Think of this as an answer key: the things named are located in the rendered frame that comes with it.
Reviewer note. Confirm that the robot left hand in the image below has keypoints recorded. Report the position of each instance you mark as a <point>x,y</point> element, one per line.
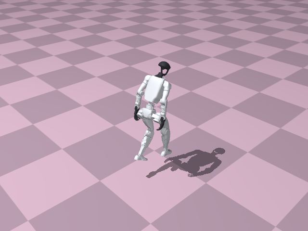
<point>135,113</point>

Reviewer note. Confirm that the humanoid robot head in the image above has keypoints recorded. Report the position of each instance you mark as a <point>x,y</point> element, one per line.
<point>163,65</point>

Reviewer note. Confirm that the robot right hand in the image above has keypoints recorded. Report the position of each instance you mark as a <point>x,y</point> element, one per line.
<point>162,123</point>

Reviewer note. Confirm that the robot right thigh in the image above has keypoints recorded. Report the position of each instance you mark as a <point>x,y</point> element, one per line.
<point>156,118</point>

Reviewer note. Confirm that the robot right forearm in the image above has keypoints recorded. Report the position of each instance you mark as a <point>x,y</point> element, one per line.
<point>163,110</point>

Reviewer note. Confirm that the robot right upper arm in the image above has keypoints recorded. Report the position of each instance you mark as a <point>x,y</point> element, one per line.
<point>167,87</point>

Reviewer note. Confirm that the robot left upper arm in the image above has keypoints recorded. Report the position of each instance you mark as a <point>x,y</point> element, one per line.
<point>143,85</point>

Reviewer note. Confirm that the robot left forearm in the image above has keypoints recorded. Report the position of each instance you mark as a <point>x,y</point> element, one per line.
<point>138,100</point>

